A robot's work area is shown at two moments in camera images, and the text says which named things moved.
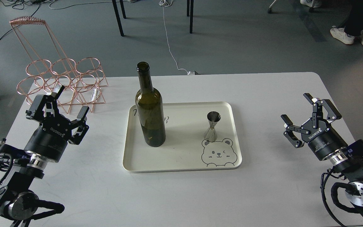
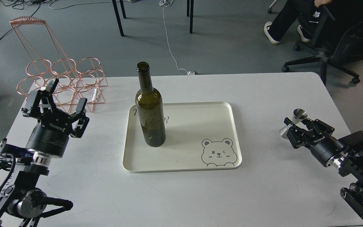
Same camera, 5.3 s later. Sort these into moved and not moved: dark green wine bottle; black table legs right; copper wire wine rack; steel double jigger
Moved: steel double jigger
Not moved: black table legs right; copper wire wine rack; dark green wine bottle
